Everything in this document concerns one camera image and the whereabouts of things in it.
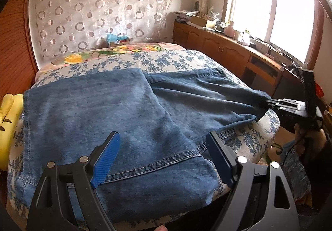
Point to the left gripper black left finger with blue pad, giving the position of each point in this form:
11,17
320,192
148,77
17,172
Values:
51,207

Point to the cardboard box with blue cloth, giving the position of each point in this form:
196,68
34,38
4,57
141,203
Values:
118,40

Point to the cardboard box on sideboard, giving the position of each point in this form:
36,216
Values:
202,22

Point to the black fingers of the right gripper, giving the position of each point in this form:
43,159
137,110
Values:
288,105

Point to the white circle pattern curtain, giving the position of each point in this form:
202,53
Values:
59,27

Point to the colourful floral blanket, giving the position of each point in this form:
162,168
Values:
111,52

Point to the person's right hand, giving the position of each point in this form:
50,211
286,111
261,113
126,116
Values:
309,141

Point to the wooden headboard panel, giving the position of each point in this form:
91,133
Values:
18,64

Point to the blue denim jeans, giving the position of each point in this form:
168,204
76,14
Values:
162,167

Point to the stack of papers on sideboard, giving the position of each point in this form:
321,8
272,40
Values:
184,16

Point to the window with wooden frame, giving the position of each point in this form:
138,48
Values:
292,27

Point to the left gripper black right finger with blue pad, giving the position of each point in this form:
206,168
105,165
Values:
259,198

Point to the yellow Pikachu plush toy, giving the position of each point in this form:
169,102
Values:
11,109

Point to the long wooden sideboard cabinet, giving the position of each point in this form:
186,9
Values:
255,69

